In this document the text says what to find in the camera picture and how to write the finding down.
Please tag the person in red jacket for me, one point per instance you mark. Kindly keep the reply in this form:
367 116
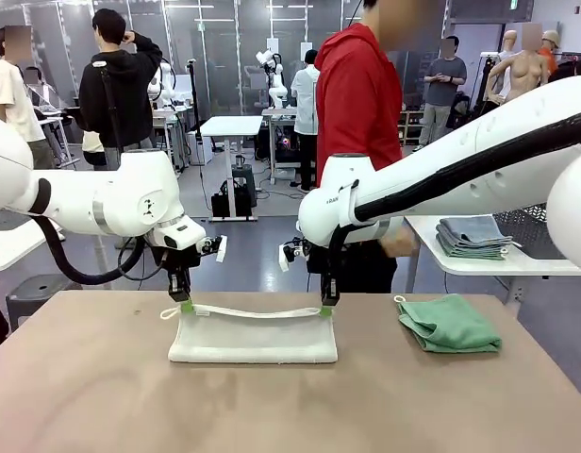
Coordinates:
356 108

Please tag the white computer case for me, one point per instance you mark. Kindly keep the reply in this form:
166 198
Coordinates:
201 148

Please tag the dark grey round stool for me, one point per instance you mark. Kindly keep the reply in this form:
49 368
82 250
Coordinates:
36 292

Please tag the black computer tower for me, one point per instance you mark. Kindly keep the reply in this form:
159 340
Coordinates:
286 141

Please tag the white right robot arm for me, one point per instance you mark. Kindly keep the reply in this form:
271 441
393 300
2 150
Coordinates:
460 156

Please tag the white standing desk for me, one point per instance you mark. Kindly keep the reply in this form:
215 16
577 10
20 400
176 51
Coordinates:
229 125

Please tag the mannequin with beige hat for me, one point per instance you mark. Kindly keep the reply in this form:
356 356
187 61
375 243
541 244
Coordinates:
551 40

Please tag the man in grey t-shirt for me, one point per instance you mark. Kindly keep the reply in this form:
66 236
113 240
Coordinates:
443 89

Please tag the person in printed cream t-shirt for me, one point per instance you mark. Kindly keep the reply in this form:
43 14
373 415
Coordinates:
14 104

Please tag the black tripod with white head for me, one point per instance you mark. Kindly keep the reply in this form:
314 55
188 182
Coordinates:
100 62

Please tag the person's right hand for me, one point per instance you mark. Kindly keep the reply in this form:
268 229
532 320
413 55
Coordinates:
398 243

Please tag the beige mannequin with black skirt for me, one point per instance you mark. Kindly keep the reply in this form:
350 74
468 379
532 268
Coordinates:
521 75

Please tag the black tripod with phone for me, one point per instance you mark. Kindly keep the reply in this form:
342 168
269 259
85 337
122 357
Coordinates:
489 54

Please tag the grey plastic stool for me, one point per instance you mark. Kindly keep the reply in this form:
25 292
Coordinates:
245 184

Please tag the white mannequin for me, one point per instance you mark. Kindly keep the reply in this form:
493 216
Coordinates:
509 45

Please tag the white towel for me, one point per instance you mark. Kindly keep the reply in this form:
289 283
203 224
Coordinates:
253 340

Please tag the small dark jug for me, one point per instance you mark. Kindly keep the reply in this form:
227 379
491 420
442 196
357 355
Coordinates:
240 162

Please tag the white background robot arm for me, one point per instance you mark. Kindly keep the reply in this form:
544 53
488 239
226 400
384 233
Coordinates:
276 89
167 89

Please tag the person in black hoodie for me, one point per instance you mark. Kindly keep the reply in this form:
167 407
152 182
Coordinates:
116 94

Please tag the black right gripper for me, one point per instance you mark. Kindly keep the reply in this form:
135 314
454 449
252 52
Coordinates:
319 259

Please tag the white background desk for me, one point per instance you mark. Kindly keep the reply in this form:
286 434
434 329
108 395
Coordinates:
276 112

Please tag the wooden shoe shelf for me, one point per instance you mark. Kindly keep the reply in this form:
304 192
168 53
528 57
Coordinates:
410 127

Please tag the seated person in cream top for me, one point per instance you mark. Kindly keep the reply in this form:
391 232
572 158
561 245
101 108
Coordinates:
91 141

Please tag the pale green folded towel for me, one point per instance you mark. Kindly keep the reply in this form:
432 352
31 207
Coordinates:
474 253

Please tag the black pole stand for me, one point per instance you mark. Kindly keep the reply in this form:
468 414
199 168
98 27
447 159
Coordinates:
192 94

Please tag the black luggage bag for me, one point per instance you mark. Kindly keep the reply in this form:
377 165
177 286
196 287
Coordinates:
460 111

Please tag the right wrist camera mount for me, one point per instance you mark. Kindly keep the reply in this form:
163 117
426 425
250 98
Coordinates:
285 257

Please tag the seated person in grey top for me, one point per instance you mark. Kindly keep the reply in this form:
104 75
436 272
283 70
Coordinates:
36 92

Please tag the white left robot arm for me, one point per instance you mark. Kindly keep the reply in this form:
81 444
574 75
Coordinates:
139 189

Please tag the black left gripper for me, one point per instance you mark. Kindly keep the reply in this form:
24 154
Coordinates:
182 259

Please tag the grey folded towel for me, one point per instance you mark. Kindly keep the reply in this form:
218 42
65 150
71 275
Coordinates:
469 229

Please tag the clothes rack with dark garments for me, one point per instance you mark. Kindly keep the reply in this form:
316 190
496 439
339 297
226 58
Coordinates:
573 66

